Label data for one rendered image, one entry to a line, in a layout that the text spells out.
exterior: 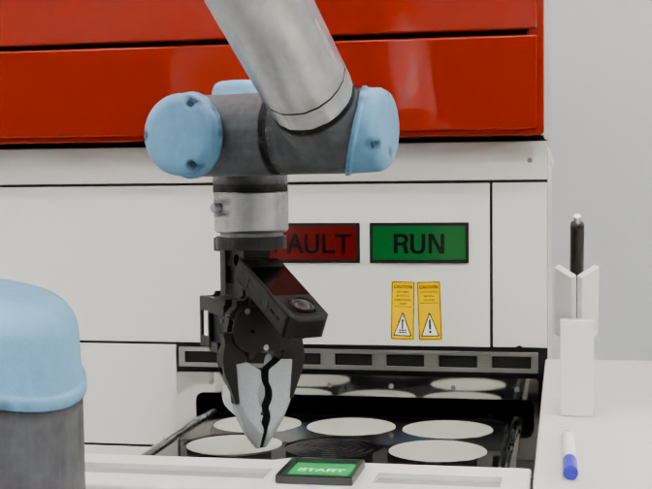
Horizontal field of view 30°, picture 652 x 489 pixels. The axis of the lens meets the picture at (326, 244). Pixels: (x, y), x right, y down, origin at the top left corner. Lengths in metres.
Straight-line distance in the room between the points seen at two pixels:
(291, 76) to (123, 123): 0.54
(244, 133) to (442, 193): 0.43
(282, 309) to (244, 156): 0.15
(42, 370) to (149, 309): 0.95
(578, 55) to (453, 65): 1.55
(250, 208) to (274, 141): 0.14
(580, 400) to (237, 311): 0.34
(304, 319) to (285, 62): 0.28
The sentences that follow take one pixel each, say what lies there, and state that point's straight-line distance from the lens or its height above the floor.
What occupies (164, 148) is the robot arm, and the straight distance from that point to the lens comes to 1.09.
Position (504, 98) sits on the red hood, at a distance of 1.39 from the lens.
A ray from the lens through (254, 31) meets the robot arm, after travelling 0.93.
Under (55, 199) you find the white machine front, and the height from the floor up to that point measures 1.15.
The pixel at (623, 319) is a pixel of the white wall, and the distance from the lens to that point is 2.94.
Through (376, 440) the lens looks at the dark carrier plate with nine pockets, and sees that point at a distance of 1.30.
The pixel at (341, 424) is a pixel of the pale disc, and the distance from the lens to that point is 1.39.
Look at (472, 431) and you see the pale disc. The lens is 1.35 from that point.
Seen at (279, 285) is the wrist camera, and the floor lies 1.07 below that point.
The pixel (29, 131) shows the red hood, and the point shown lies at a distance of 1.53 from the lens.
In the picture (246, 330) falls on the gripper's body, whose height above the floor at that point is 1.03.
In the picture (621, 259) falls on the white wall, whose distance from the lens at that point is 2.93.
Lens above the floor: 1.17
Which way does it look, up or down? 3 degrees down
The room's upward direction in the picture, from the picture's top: 1 degrees counter-clockwise
